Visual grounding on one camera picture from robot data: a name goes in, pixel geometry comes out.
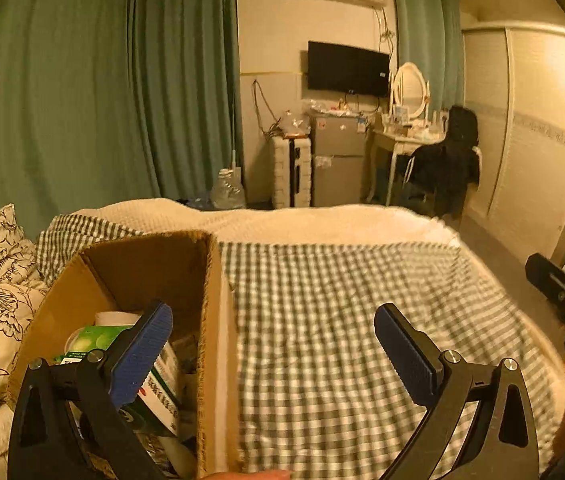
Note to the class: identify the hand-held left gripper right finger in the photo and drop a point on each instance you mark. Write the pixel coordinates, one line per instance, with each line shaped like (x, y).
(407, 355)

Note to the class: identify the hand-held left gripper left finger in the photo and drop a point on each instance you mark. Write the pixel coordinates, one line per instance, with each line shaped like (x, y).
(145, 350)

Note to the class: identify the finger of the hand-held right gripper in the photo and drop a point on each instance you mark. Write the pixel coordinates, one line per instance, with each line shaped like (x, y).
(547, 277)

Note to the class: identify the green white medicine box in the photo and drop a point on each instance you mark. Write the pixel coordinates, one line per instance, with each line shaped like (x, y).
(92, 342)

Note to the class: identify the brown cardboard box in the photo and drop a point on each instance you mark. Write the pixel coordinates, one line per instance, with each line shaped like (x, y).
(217, 360)

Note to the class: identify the white tape roll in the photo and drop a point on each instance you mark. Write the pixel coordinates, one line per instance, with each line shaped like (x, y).
(112, 319)

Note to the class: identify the grey checked blanket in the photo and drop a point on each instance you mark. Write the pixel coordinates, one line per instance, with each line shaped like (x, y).
(337, 335)

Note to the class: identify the white louvred wardrobe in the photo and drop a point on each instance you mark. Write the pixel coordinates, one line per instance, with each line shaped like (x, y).
(527, 135)

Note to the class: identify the black jacket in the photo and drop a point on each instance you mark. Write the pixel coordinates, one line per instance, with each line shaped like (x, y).
(452, 160)

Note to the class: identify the chair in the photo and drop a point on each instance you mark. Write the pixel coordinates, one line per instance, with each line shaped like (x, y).
(409, 170)

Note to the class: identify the large clear water bottle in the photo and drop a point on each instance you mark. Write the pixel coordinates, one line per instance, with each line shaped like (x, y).
(227, 190)

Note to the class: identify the white dressing table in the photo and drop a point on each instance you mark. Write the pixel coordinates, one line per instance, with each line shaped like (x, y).
(387, 140)

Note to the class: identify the white suitcase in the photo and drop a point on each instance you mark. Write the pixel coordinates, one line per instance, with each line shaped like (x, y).
(282, 170)

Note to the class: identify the small silver fridge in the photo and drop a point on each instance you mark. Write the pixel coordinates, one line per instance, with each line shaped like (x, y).
(337, 135)

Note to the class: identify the white oval vanity mirror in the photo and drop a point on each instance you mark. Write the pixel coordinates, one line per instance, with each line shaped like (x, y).
(410, 87)

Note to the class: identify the crumpled clear plastic bag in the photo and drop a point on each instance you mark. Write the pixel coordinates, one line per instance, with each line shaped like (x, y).
(295, 122)

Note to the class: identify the wide green curtain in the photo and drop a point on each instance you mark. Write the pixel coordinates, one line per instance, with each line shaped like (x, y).
(87, 85)

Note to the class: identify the narrow green curtain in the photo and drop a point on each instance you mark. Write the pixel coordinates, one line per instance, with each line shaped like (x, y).
(412, 35)

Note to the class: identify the small picture frame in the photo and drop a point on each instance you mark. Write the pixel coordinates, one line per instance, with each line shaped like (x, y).
(401, 114)

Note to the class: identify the black wall television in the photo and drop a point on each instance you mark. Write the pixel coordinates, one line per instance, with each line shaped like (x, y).
(347, 67)

